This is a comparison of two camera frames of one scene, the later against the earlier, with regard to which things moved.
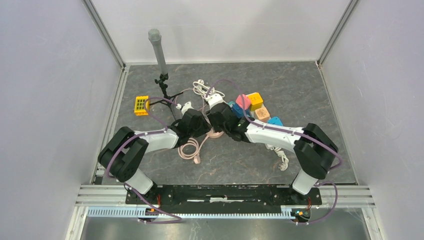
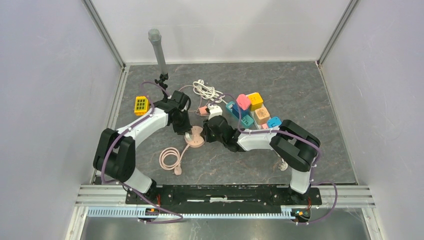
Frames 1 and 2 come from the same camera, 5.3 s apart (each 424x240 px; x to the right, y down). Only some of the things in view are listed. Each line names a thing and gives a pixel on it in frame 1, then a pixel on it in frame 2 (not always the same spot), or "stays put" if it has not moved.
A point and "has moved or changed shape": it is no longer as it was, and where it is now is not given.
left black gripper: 203,127 to 186,128
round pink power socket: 211,134 has moved or changed shape
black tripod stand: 167,99 stays put
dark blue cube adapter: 238,111 stays put
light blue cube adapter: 275,120 stays put
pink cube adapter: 243,101 stays put
